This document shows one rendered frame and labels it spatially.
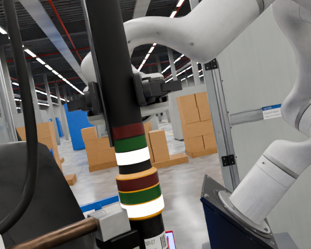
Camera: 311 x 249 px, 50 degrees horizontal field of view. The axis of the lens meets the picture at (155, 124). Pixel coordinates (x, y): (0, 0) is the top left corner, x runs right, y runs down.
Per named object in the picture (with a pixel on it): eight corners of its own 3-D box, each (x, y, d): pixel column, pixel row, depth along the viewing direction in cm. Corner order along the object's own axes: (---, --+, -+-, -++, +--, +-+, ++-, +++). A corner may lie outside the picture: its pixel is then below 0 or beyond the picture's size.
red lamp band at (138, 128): (122, 139, 31) (119, 126, 31) (107, 140, 34) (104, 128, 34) (151, 132, 33) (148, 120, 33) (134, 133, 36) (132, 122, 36)
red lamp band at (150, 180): (131, 193, 31) (128, 181, 31) (110, 189, 35) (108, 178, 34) (167, 181, 33) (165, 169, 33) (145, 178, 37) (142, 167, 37)
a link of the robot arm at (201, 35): (203, -67, 54) (68, 63, 53) (271, 4, 54) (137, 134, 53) (195, -40, 63) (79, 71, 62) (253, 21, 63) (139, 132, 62)
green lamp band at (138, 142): (125, 152, 31) (122, 140, 31) (109, 152, 34) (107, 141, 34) (153, 145, 33) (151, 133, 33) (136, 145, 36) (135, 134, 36)
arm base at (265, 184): (213, 185, 112) (246, 141, 108) (258, 215, 113) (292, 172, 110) (222, 210, 93) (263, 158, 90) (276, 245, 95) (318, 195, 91)
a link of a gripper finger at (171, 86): (193, 88, 41) (172, 90, 36) (141, 99, 45) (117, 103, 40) (191, 79, 41) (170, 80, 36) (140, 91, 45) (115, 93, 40)
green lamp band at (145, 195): (133, 207, 31) (131, 194, 31) (113, 201, 35) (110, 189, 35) (170, 193, 33) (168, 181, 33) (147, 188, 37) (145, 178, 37)
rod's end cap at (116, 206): (105, 211, 31) (124, 204, 32) (97, 208, 32) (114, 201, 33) (109, 232, 31) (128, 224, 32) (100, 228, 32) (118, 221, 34)
